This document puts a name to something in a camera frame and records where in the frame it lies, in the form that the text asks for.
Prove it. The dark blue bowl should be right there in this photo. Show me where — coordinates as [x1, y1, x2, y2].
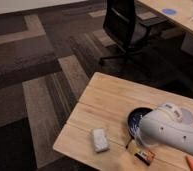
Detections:
[127, 107, 152, 138]

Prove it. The light wooden background desk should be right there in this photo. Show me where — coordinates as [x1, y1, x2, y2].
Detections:
[137, 0, 193, 34]

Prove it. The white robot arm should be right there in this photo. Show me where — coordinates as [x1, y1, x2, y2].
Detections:
[136, 103, 193, 155]

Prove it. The black and orange eraser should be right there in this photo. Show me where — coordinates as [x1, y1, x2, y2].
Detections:
[125, 139, 156, 167]

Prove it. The blue round disc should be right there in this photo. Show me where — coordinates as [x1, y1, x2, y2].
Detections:
[162, 8, 177, 15]

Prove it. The white sponge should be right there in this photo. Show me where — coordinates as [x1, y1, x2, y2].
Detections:
[91, 128, 109, 153]

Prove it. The black office chair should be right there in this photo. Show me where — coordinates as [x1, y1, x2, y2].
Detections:
[99, 0, 167, 65]

